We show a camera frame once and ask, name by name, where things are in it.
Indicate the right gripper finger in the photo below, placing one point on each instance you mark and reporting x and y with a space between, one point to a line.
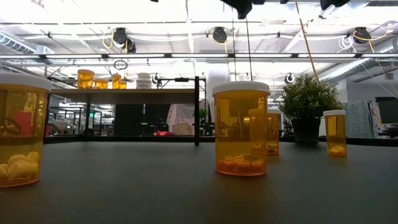
242 7

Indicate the white Melatonin supplement bottle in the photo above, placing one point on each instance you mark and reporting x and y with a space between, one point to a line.
143 81

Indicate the large amber pill bottle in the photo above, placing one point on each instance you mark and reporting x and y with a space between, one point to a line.
275 130
102 84
241 130
86 80

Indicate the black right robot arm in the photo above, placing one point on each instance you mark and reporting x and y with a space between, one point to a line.
332 3

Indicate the raised black shelf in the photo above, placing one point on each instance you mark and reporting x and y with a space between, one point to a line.
149 96

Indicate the green potted plant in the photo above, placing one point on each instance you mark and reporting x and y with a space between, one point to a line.
306 99

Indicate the small background plant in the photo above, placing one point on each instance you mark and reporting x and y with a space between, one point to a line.
203 114

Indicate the woven basket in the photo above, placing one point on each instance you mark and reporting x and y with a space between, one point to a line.
183 129

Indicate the dark monitor screen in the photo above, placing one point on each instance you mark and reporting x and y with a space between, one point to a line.
388 110

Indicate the black table mat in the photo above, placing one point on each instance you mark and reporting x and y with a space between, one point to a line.
155 193

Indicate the silver ventilation duct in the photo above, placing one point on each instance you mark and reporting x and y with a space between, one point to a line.
351 67
18 43

